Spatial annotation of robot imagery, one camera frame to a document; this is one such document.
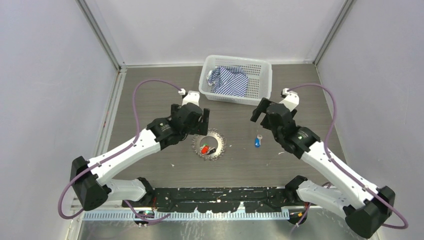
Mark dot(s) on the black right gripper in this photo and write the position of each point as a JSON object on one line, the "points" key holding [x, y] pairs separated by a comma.
{"points": [[257, 112]]}

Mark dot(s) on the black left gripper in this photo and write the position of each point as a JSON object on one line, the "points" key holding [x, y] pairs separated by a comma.
{"points": [[200, 127]]}

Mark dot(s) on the silver key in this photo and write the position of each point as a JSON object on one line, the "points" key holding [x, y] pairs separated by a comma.
{"points": [[259, 140]]}

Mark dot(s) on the red key tag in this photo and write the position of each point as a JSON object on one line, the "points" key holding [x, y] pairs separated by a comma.
{"points": [[204, 150]]}

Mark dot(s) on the black key tag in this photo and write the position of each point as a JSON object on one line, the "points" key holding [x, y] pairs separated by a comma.
{"points": [[211, 151]]}

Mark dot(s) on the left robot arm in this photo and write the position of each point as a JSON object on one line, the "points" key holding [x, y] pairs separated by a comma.
{"points": [[93, 180]]}

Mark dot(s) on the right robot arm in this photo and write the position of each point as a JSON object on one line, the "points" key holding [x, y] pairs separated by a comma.
{"points": [[354, 198]]}

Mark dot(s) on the white plastic basket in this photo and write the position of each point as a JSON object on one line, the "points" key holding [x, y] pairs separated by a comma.
{"points": [[258, 71]]}

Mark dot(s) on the blue striped shirt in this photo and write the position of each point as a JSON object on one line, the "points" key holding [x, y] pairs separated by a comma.
{"points": [[228, 80]]}

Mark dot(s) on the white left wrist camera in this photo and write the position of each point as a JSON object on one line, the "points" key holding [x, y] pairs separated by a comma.
{"points": [[189, 97]]}

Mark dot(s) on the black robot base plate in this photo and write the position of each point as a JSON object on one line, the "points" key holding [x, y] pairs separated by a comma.
{"points": [[218, 199]]}

